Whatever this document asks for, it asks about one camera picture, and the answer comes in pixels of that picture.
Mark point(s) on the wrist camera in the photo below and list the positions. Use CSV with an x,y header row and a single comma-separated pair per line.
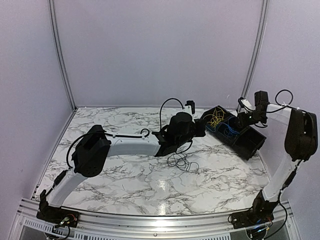
x,y
189,107
245,104

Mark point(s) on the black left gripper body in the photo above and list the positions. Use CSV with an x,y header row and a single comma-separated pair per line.
x,y
199,132

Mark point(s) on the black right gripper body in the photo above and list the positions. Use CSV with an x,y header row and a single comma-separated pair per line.
x,y
246,121

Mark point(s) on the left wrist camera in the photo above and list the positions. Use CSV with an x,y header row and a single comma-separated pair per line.
x,y
189,107

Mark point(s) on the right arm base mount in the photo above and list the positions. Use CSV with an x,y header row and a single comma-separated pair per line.
x,y
252,216

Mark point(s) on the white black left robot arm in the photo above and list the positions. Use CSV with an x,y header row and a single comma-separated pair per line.
x,y
93,148

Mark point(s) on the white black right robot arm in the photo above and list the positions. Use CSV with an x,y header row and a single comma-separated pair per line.
x,y
300,143

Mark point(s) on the black compartment tray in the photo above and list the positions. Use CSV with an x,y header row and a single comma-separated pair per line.
x,y
221,123

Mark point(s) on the aluminium right corner post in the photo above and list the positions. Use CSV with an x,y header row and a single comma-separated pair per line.
x,y
257,47

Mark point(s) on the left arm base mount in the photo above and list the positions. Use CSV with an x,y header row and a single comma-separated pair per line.
x,y
56,215

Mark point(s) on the aluminium corner post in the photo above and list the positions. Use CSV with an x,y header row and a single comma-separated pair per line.
x,y
59,53
257,47

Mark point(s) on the aluminium left corner post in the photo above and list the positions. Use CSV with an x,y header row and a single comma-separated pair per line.
x,y
59,53

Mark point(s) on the aluminium front table frame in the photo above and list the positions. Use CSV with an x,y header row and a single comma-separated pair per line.
x,y
107,226

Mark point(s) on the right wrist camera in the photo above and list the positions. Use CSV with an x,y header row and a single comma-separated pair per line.
x,y
245,104

